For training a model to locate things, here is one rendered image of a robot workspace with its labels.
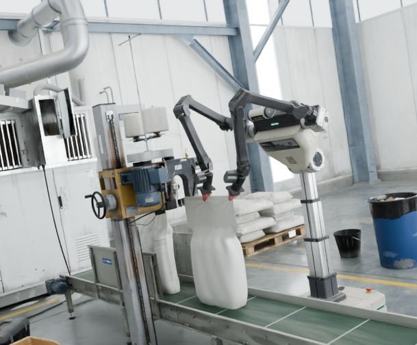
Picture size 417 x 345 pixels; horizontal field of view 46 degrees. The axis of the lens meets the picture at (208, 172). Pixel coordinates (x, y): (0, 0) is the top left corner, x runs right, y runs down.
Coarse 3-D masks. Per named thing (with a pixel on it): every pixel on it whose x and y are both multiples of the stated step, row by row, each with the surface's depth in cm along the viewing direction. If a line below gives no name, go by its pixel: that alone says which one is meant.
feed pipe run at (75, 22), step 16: (48, 0) 559; (64, 0) 535; (32, 16) 601; (48, 16) 582; (64, 16) 535; (80, 16) 533; (16, 32) 652; (32, 32) 633; (80, 32) 534; (64, 48) 536; (80, 48) 534; (48, 64) 528; (64, 64) 532; (48, 80) 623
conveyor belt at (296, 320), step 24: (192, 288) 362; (216, 312) 302; (240, 312) 295; (264, 312) 289; (288, 312) 282; (312, 312) 277; (312, 336) 244; (336, 336) 240; (360, 336) 236; (384, 336) 232; (408, 336) 228
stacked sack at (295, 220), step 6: (294, 216) 664; (300, 216) 664; (276, 222) 644; (282, 222) 641; (288, 222) 645; (294, 222) 651; (300, 222) 658; (270, 228) 638; (276, 228) 632; (282, 228) 636; (288, 228) 645
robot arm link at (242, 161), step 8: (232, 112) 264; (240, 112) 257; (232, 120) 265; (240, 120) 263; (240, 128) 266; (240, 136) 268; (240, 144) 271; (240, 152) 273; (240, 160) 275; (248, 160) 277; (240, 168) 279
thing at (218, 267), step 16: (192, 208) 328; (208, 208) 315; (224, 208) 300; (192, 224) 330; (208, 224) 318; (224, 224) 302; (192, 240) 321; (208, 240) 308; (224, 240) 300; (192, 256) 322; (208, 256) 308; (224, 256) 300; (240, 256) 303; (208, 272) 309; (224, 272) 300; (240, 272) 301; (208, 288) 313; (224, 288) 302; (240, 288) 301; (208, 304) 317; (224, 304) 305; (240, 304) 302
